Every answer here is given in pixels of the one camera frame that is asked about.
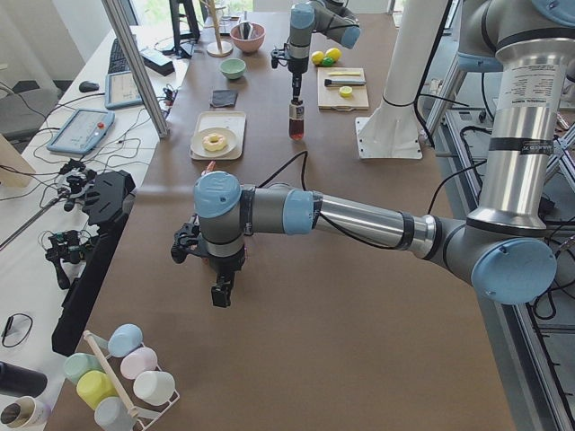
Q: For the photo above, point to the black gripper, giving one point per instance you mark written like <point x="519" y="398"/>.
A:
<point x="296" y="75"/>
<point x="225" y="265"/>

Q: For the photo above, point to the dark tea bottle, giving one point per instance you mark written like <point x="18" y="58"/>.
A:
<point x="296" y="120"/>

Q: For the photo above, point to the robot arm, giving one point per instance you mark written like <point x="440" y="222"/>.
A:
<point x="330" y="18"/>
<point x="291" y="175"/>

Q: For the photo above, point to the cream serving tray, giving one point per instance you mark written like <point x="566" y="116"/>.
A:
<point x="230" y="124"/>

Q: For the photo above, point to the yellow lemon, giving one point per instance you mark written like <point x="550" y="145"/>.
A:
<point x="317" y="57"/>
<point x="334" y="54"/>

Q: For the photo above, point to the steel muddler bar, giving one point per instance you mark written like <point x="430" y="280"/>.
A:
<point x="343" y="82"/>

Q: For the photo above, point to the yellow plastic knife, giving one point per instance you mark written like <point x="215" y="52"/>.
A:
<point x="344" y="72"/>

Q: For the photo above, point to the bamboo cutting board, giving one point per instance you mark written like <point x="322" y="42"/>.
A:
<point x="329" y="98"/>

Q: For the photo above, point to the half lemon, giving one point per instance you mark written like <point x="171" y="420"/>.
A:
<point x="346" y="92"/>

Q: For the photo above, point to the green bowl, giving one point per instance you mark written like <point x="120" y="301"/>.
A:
<point x="232" y="68"/>

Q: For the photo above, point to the pink bowl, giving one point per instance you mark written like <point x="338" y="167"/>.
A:
<point x="252" y="45"/>

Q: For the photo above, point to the steel ice scoop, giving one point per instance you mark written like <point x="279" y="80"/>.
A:
<point x="245" y="28"/>

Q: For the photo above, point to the grey folded cloth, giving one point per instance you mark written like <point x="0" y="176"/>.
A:
<point x="223" y="98"/>

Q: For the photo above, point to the round wooden stand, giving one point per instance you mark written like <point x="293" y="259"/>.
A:
<point x="219" y="48"/>

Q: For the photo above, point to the glazed donut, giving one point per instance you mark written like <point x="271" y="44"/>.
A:
<point x="214" y="142"/>

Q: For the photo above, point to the pink mug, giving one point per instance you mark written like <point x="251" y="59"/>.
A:
<point x="138" y="361"/>

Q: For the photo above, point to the pale blue mug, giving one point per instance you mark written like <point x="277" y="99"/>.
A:
<point x="125" y="339"/>

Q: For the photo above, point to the white mug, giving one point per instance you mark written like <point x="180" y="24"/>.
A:
<point x="154" y="387"/>

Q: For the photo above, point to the white plate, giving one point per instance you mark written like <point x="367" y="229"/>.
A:
<point x="196" y="142"/>

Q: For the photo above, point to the black equipment stand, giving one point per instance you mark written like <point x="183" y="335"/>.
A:
<point x="82" y="267"/>

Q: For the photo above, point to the yellow mug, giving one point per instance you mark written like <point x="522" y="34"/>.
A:
<point x="95" y="386"/>

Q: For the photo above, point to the pale green mug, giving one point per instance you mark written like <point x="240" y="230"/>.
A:
<point x="78" y="364"/>

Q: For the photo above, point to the grey mug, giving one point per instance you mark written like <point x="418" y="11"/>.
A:
<point x="112" y="415"/>

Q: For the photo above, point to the teach pendant tablet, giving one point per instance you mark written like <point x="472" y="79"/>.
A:
<point x="121" y="91"/>

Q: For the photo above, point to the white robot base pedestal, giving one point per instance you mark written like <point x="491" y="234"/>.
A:
<point x="392" y="131"/>

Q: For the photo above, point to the white wire cup rack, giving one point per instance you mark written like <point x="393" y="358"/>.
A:
<point x="147" y="416"/>

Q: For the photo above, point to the aluminium frame post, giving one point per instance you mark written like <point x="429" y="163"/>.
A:
<point x="119" y="23"/>

